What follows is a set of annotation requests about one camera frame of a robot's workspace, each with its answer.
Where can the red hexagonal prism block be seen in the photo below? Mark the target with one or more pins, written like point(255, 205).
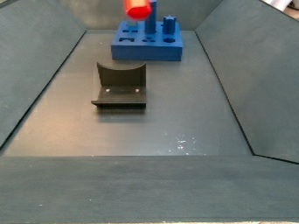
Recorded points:
point(137, 9)

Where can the black curved cradle stand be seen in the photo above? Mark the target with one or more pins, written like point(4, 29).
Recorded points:
point(121, 87)

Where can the blue shape-sorter base block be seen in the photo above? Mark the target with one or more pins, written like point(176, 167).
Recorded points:
point(132, 44)

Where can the dark blue cylinder peg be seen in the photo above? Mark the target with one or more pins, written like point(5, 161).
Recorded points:
point(151, 19)

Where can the light blue square peg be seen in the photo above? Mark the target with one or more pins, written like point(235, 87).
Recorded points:
point(132, 23)

